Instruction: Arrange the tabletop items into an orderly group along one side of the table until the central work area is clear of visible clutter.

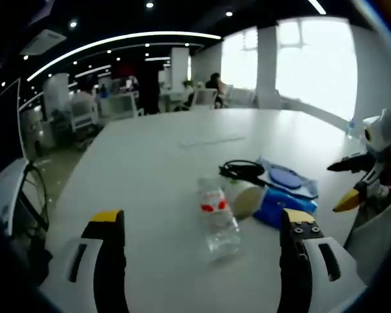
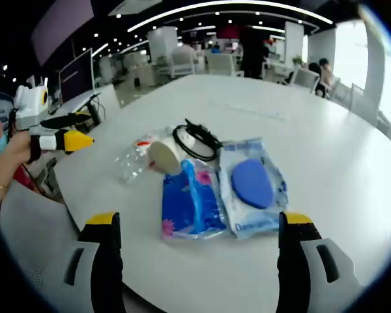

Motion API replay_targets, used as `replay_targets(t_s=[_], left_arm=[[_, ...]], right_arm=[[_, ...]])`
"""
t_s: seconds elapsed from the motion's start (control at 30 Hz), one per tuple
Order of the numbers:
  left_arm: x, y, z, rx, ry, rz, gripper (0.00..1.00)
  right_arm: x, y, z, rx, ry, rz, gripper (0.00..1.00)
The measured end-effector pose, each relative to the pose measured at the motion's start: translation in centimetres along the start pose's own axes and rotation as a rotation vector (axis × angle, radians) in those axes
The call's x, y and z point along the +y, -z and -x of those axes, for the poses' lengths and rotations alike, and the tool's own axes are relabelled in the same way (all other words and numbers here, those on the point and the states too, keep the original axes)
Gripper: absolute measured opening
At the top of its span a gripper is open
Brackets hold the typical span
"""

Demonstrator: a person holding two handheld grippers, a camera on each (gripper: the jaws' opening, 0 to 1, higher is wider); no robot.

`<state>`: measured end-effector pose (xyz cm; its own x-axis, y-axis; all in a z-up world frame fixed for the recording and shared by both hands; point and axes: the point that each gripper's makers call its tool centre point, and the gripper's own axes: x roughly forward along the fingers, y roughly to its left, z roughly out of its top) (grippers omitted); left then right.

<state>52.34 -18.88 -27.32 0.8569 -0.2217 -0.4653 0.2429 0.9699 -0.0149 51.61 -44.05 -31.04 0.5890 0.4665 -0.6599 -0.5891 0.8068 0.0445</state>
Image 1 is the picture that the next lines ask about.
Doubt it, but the blue wet wipes packet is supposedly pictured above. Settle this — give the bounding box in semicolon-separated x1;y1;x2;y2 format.
252;188;319;228

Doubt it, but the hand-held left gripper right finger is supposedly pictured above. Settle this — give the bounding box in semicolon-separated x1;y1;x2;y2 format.
276;208;368;313

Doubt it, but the white table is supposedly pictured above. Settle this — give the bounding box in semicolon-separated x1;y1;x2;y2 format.
40;107;371;313

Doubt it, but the white mesh chair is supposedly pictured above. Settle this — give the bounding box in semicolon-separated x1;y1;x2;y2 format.
0;157;50;243

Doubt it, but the white office chair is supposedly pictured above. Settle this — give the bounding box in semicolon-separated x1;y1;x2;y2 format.
192;87;218;110

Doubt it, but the cream paper cup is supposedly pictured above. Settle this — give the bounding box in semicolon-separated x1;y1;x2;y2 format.
230;181;265;220

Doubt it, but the blue disc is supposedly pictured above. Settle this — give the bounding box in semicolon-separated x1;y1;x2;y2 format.
256;155;319;200

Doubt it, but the clear water bottle red label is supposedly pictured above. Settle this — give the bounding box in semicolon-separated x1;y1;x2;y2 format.
197;177;242;262

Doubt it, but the person's grey clothing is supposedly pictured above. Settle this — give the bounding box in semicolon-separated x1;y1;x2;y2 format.
343;190;391;285

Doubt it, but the black cable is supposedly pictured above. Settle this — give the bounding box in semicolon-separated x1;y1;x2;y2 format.
218;159;272;189

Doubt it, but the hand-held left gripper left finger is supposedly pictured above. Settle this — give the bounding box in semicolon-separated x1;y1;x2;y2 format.
40;209;130;313

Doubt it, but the curved ceiling light strip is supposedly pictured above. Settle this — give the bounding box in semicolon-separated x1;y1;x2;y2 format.
25;31;223;83

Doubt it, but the ceiling air vent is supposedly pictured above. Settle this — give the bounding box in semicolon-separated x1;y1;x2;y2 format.
19;29;68;57

